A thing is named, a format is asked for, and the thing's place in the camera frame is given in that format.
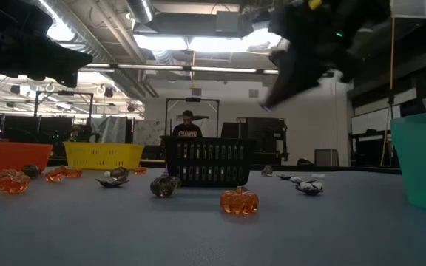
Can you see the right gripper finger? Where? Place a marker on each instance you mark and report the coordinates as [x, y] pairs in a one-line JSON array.
[[290, 79]]

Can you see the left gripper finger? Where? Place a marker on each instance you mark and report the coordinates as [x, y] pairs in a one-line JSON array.
[[74, 63]]

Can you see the small white plastic bone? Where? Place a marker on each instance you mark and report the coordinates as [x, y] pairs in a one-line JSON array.
[[295, 180], [318, 184], [318, 176]]

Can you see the orange clear plastic pumpkin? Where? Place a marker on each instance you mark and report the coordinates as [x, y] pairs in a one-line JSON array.
[[239, 202], [74, 173], [11, 181], [55, 174], [140, 170]]

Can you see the black slotted plastic basket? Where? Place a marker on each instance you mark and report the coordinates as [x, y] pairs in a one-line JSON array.
[[207, 162]]

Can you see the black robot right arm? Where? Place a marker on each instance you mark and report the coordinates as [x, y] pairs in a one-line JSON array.
[[368, 14]]

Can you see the black equipment cabinet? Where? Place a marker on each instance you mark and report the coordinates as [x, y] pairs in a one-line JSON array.
[[268, 136]]

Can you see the long ceiling light strip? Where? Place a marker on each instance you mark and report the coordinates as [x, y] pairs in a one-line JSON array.
[[220, 69]]

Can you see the grey hanging cloth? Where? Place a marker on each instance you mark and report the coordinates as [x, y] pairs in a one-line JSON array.
[[111, 129]]

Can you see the grey ceiling air unit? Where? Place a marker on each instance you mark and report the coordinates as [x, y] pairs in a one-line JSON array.
[[231, 22]]

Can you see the small black rounded object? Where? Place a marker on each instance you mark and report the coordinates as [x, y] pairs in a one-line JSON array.
[[304, 162]]

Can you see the grey box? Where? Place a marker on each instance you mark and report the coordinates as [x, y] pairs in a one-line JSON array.
[[326, 158]]

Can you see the white hanging sign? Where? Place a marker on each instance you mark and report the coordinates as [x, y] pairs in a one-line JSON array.
[[409, 9]]

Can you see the yellow slotted plastic basket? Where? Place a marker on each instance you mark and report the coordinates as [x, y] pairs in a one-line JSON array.
[[102, 156]]

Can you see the orange round plastic bowl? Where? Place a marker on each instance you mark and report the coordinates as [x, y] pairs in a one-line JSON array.
[[9, 157]]

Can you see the person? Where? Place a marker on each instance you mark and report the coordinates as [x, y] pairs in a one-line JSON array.
[[187, 129]]

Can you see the teal plastic bin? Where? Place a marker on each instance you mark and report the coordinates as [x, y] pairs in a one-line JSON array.
[[425, 162]]

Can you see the black metal frame stand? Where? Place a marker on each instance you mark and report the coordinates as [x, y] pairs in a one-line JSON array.
[[63, 93], [192, 99]]

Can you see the silver ventilation duct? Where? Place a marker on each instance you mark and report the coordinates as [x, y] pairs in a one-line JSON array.
[[141, 9]]

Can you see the white wall panel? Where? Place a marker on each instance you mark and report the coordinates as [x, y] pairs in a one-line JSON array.
[[375, 120]]

